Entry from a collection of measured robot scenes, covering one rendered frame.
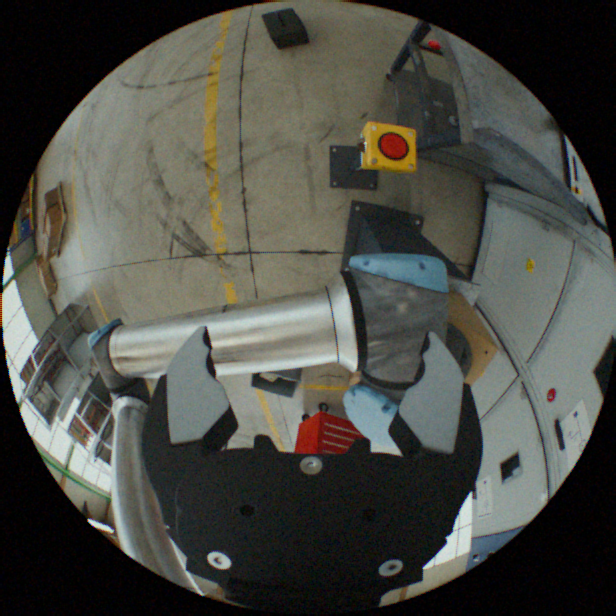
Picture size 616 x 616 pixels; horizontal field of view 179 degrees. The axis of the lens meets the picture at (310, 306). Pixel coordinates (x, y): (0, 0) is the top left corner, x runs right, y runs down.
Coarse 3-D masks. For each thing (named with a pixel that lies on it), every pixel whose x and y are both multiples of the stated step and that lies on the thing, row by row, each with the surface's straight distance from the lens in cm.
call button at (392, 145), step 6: (384, 138) 36; (390, 138) 36; (396, 138) 36; (384, 144) 35; (390, 144) 36; (396, 144) 36; (402, 144) 36; (384, 150) 36; (390, 150) 36; (396, 150) 36; (402, 150) 36; (390, 156) 36; (396, 156) 36
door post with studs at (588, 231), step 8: (488, 184) 155; (496, 192) 147; (504, 192) 141; (512, 192) 136; (520, 200) 130; (528, 200) 126; (544, 208) 118; (552, 208) 115; (560, 216) 112; (568, 224) 109; (576, 224) 107; (584, 232) 104; (592, 232) 103; (600, 232) 102; (592, 240) 102; (600, 240) 101; (608, 240) 100; (600, 248) 100; (608, 248) 99
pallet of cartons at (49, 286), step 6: (42, 246) 621; (42, 252) 641; (36, 258) 654; (42, 258) 653; (36, 264) 654; (42, 264) 608; (48, 264) 602; (42, 270) 603; (48, 270) 602; (42, 276) 604; (48, 276) 598; (42, 282) 636; (48, 282) 593; (48, 288) 590; (54, 288) 605; (48, 294) 615; (54, 294) 654
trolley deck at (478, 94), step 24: (432, 24) 78; (456, 48) 67; (456, 72) 61; (480, 72) 65; (504, 72) 77; (456, 96) 59; (480, 96) 58; (504, 96) 67; (528, 96) 81; (480, 120) 54; (504, 120) 61; (528, 120) 72; (552, 120) 90; (480, 144) 51; (528, 144) 66; (552, 144) 81; (528, 168) 64; (552, 168) 76; (552, 192) 73; (576, 216) 93
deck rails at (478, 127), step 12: (480, 132) 52; (492, 132) 50; (504, 144) 55; (516, 144) 52; (528, 156) 58; (540, 168) 64; (552, 180) 71; (564, 192) 79; (576, 204) 86; (588, 216) 93
